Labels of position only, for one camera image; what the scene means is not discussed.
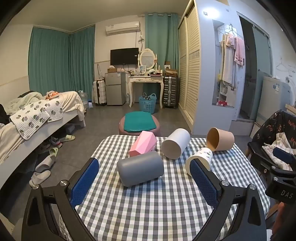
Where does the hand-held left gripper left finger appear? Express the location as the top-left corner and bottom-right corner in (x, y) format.
(21, 158), (100, 241)

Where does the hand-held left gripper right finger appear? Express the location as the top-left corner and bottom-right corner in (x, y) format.
(190, 158), (267, 241)

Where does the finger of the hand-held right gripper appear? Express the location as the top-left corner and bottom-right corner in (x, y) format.
(258, 146), (296, 183)

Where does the grey cup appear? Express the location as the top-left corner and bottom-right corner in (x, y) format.
(116, 151), (164, 187)

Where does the person's right forearm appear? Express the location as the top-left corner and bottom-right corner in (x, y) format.
(273, 202), (296, 241)

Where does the white printed cup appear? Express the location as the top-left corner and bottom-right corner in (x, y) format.
(185, 147), (213, 176)

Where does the tan cup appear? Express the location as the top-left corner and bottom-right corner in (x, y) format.
(206, 127), (235, 152)

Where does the pink faceted cup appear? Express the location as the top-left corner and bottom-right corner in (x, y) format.
(129, 131), (158, 157)

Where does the chair with black printed cloth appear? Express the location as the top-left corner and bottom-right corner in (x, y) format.
(247, 109), (296, 176)

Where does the white slipper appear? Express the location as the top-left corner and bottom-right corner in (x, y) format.
(30, 170), (51, 187)
(35, 155), (56, 173)

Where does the white appliance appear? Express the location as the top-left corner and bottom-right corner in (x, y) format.
(255, 76), (292, 127)

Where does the checked tablecloth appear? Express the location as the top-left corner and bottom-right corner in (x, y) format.
(58, 134), (274, 241)

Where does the pink round stool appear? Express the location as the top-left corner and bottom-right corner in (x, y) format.
(119, 113), (162, 137)

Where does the bed with cream bedding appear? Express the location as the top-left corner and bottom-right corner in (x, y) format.
(0, 90), (86, 190)

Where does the green mat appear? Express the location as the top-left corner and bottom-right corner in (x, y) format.
(123, 112), (157, 133)

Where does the clear water jug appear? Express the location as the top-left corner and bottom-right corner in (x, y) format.
(78, 90), (88, 109)

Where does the printed quilted blanket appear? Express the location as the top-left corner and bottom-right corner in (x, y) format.
(9, 99), (64, 140)

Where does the white suitcase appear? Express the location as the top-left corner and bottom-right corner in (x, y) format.
(92, 80), (107, 106)

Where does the silver mini fridge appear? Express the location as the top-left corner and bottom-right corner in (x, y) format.
(105, 72), (126, 106)

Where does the dark ribbed suitcase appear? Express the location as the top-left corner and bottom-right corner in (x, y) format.
(162, 76), (179, 109)

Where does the blue laundry basket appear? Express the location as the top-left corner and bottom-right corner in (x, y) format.
(139, 93), (157, 114)

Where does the white louvred wardrobe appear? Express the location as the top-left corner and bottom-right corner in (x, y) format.
(178, 0), (245, 135)

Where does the white hanging garment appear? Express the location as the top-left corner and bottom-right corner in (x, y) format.
(220, 34), (238, 88)

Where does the pink towel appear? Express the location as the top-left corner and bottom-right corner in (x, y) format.
(233, 37), (245, 66)

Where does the green curtain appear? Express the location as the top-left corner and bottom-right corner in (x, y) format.
(145, 13), (180, 105)
(28, 27), (70, 96)
(68, 25), (96, 103)

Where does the white dressing table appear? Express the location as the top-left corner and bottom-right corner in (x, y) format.
(128, 75), (164, 109)

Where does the brown box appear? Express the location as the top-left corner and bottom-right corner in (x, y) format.
(164, 61), (178, 77)

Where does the black television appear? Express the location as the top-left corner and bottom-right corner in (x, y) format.
(110, 48), (139, 66)

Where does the oval white mirror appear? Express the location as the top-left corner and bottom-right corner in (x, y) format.
(138, 48), (159, 71)

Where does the white air conditioner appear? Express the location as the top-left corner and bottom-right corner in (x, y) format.
(105, 21), (141, 36)

